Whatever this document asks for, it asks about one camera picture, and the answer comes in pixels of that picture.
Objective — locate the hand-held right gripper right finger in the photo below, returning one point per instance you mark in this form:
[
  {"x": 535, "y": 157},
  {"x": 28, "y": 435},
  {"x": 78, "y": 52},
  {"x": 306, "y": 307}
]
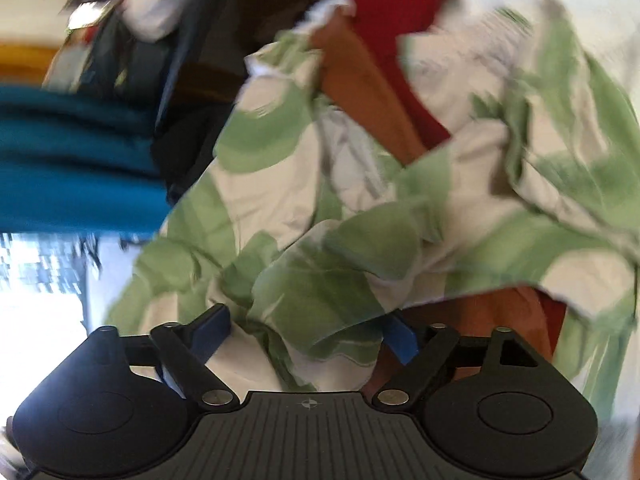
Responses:
[{"x": 400, "y": 341}]

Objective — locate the dark navy cloth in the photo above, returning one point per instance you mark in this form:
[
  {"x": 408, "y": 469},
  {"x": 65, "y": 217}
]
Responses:
[{"x": 130, "y": 65}]

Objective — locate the teal cloth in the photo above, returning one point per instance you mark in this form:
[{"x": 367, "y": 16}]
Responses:
[{"x": 60, "y": 160}]

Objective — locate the dark brown cloth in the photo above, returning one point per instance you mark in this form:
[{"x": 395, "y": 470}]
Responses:
[{"x": 280, "y": 5}]

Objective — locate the red cloth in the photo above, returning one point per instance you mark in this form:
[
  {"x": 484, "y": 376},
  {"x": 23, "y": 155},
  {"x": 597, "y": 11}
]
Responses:
[{"x": 400, "y": 35}]

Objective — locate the orange-brown cloth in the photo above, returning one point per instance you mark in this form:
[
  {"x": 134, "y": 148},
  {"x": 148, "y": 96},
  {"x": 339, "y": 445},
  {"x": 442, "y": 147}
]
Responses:
[{"x": 360, "y": 90}]

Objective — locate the white cloth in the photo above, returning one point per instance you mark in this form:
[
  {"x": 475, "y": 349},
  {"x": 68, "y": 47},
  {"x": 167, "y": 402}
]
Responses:
[{"x": 157, "y": 2}]

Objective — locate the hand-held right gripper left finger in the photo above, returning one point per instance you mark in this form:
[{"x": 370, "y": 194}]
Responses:
[{"x": 214, "y": 327}]

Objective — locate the green and white leaf-print garment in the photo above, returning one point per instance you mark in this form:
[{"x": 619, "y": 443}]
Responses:
[{"x": 300, "y": 285}]

